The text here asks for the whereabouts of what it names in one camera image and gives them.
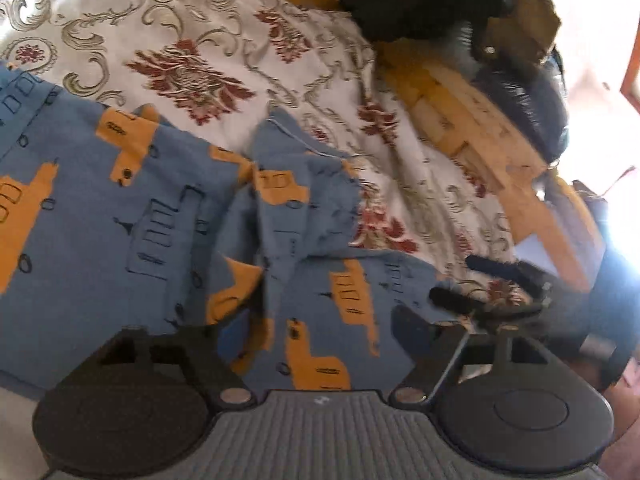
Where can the floral white bedspread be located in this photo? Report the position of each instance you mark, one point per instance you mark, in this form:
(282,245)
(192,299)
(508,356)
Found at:
(216,68)

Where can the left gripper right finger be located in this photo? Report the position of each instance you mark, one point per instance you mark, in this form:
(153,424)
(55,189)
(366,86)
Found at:
(424,343)

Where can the blue patterned pants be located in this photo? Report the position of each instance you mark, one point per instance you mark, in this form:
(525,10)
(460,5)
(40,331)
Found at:
(111,220)

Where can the black bag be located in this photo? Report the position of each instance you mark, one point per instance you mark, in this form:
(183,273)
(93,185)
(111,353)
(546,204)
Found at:
(504,48)

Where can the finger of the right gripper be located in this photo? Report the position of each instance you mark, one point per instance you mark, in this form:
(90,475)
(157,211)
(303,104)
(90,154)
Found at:
(530,278)
(456,303)

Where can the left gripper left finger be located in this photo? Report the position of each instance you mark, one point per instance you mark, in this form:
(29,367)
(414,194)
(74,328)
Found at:
(242,340)

